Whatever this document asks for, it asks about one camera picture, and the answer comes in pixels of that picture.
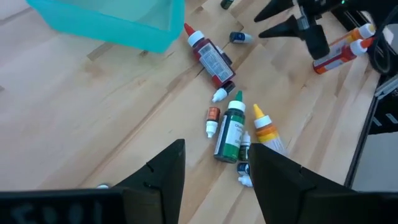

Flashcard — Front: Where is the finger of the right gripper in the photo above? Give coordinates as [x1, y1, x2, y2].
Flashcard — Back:
[254, 0, 295, 22]
[258, 15, 302, 39]

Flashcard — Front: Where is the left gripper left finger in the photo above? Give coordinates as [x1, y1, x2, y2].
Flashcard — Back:
[113, 139, 187, 224]

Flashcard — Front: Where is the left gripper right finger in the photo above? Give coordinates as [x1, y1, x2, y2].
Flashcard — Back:
[248, 142, 358, 224]

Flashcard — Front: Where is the large red bottle orange tip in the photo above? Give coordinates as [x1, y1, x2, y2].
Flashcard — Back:
[313, 36, 376, 75]

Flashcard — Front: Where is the small navy dropper bottle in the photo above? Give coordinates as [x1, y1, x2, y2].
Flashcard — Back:
[229, 31, 255, 44]

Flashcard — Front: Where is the large orange bottle yellow tip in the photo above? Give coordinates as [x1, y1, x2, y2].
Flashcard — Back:
[323, 23, 377, 60]

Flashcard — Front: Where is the yellow-capped small bottle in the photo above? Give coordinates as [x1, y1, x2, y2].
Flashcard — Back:
[252, 103, 289, 156]

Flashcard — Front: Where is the large green food colouring bottle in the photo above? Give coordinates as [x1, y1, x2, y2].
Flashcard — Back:
[213, 90, 247, 164]

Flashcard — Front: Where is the teal plastic bin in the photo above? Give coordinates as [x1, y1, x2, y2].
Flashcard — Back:
[25, 0, 187, 54]

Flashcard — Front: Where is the small black dropper bottle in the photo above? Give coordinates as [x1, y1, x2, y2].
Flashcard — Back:
[236, 161, 254, 188]

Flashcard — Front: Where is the small dark green labelled bottle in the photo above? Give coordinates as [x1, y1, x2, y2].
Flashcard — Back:
[238, 130, 252, 162]

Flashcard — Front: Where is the small maroon dropper bottle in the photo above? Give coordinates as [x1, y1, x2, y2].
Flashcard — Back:
[211, 80, 236, 104]

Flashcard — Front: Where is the small orange dropper bottle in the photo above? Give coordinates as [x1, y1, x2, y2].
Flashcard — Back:
[205, 106, 221, 139]

